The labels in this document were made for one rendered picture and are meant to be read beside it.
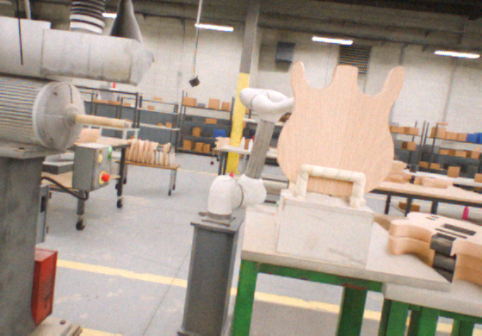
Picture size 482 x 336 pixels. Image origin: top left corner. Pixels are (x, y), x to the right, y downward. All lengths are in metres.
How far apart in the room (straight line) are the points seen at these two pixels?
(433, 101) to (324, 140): 12.85
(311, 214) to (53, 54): 0.95
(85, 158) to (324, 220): 1.04
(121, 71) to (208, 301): 1.45
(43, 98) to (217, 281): 1.34
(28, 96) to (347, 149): 1.07
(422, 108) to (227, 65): 7.47
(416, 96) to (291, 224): 12.68
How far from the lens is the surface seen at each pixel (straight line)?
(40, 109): 1.24
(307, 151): 0.99
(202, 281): 2.01
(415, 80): 13.56
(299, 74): 1.00
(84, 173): 1.54
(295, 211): 0.98
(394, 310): 1.17
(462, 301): 1.17
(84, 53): 1.14
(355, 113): 1.02
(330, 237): 1.01
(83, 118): 1.28
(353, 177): 0.99
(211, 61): 12.50
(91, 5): 1.21
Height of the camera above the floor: 1.31
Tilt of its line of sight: 5 degrees down
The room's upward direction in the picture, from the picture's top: 8 degrees clockwise
